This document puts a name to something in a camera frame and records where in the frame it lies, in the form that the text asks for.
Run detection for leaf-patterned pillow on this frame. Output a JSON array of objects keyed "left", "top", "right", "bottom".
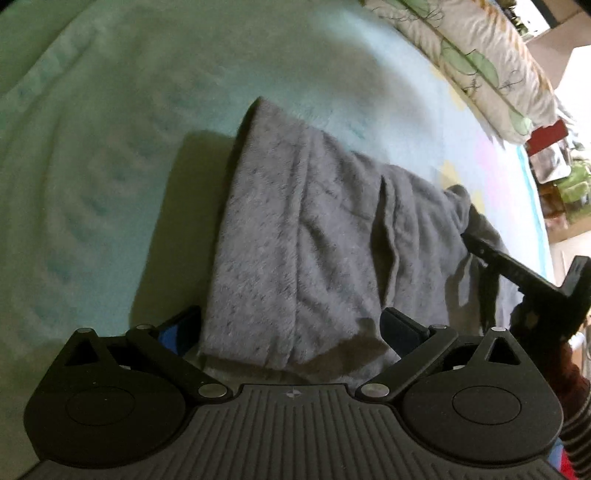
[{"left": 365, "top": 0, "right": 561, "bottom": 144}]

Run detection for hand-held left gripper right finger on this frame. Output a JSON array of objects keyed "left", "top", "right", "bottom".
[{"left": 360, "top": 307, "right": 525, "bottom": 402}]

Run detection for red box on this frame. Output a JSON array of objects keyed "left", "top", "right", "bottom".
[{"left": 526, "top": 119, "right": 570, "bottom": 157}]

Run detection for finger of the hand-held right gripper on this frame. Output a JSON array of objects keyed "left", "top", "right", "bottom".
[{"left": 461, "top": 231, "right": 571, "bottom": 298}]

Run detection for floral bed sheet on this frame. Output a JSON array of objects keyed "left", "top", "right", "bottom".
[{"left": 0, "top": 0, "right": 555, "bottom": 370}]

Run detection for green printed box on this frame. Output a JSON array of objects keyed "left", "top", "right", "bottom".
[{"left": 556, "top": 159, "right": 591, "bottom": 206}]

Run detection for grey pants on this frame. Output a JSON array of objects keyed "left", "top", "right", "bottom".
[{"left": 198, "top": 96, "right": 522, "bottom": 384}]

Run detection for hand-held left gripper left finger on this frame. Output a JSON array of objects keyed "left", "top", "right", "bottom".
[{"left": 62, "top": 305, "right": 229, "bottom": 401}]

